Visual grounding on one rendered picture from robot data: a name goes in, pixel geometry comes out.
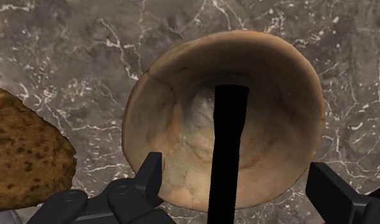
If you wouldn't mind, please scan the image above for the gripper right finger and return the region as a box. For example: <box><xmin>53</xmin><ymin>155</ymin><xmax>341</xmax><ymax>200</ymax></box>
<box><xmin>305</xmin><ymin>161</ymin><xmax>380</xmax><ymax>224</ymax></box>

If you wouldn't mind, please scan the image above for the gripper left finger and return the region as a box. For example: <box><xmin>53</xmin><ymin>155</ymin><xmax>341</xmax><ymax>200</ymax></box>
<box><xmin>26</xmin><ymin>151</ymin><xmax>176</xmax><ymax>224</ymax></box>

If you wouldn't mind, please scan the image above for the black stick-shaped tool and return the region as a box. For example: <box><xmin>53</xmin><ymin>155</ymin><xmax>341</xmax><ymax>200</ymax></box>
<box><xmin>207</xmin><ymin>83</ymin><xmax>251</xmax><ymax>224</ymax></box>

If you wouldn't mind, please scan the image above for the tan ceramic bowl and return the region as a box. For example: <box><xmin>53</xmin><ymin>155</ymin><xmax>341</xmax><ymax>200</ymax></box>
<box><xmin>122</xmin><ymin>29</ymin><xmax>327</xmax><ymax>214</ymax></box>

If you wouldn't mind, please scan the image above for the brown spotted flat bread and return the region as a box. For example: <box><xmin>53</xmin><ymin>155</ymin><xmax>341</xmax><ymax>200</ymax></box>
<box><xmin>0</xmin><ymin>82</ymin><xmax>78</xmax><ymax>213</ymax></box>

